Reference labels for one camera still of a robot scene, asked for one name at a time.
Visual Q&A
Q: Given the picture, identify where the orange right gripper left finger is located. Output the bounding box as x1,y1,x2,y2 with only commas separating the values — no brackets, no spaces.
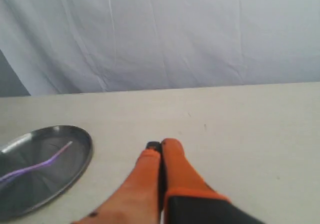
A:
75,141,162,223

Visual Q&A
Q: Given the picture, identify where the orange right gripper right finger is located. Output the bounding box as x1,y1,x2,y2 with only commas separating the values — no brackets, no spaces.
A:
161,138,261,223

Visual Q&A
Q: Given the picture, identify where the pink plastic straw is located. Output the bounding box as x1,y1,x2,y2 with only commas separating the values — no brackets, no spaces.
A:
0,141,73,182

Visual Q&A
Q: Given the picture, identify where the round steel plate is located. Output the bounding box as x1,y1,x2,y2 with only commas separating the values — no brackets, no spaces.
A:
0,125,94,221

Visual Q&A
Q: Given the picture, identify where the white backdrop cloth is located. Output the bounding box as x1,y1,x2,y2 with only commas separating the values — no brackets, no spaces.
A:
0,0,320,95

